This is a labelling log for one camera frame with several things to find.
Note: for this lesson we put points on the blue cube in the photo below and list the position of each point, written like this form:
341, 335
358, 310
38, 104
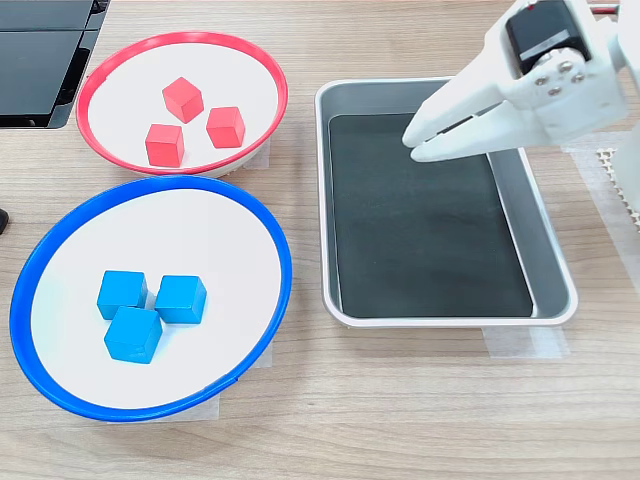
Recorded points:
181, 299
132, 335
120, 292

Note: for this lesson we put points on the black tray mat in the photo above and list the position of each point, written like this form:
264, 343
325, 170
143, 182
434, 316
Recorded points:
425, 240

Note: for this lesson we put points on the steel tray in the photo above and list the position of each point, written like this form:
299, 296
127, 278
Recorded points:
550, 280

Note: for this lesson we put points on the clear tape strip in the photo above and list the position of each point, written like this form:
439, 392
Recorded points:
525, 342

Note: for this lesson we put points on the red-rimmed white plate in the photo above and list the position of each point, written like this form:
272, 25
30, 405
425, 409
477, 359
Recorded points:
225, 65

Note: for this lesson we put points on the red cube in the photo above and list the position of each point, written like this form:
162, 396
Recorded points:
182, 99
225, 127
164, 146

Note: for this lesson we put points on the blue-rimmed white plate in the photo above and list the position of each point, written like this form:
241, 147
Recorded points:
200, 235

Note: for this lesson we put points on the black flat device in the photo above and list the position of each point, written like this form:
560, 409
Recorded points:
35, 65

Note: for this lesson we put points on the small black object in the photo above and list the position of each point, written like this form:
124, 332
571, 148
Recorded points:
3, 222

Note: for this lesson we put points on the pale perforated base plate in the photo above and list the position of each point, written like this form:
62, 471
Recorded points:
611, 175

